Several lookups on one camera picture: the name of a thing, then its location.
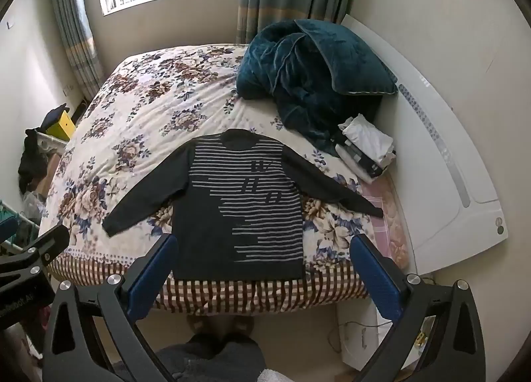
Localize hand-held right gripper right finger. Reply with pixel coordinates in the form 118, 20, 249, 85
349, 234, 486, 382

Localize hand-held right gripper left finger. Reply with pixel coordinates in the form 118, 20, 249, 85
41, 234, 179, 382

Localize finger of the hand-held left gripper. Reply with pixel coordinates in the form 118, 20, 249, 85
0, 216, 19, 238
0, 224, 70, 280

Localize dark striped sweater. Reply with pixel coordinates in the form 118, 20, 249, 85
102, 129, 384, 281

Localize dark clothes heap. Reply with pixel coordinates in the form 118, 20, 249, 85
19, 128, 54, 196

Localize pile of folded clothes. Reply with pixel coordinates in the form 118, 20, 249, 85
332, 114, 397, 184

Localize green drying rack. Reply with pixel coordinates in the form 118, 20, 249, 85
0, 199, 42, 258

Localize pink bed sheet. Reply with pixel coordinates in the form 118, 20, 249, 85
359, 175, 409, 271

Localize brown cardboard box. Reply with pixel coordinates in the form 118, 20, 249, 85
35, 152, 63, 200

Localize white nightstand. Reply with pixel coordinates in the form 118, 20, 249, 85
335, 299, 419, 371

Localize brown slipper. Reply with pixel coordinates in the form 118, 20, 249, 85
187, 313, 217, 336
225, 318, 255, 338

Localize person's grey pants legs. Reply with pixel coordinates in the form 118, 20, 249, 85
153, 332, 266, 382

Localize yellow box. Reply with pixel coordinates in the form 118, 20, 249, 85
45, 110, 77, 142

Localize white headboard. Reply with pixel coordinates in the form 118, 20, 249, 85
340, 13, 509, 275

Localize floral bedspread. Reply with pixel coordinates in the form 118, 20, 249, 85
39, 44, 409, 316

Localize teal pillow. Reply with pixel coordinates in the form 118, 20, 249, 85
294, 19, 399, 96

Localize teal quilt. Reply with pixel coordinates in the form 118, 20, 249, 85
236, 19, 380, 157

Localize thin cable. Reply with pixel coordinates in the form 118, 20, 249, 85
328, 320, 391, 353

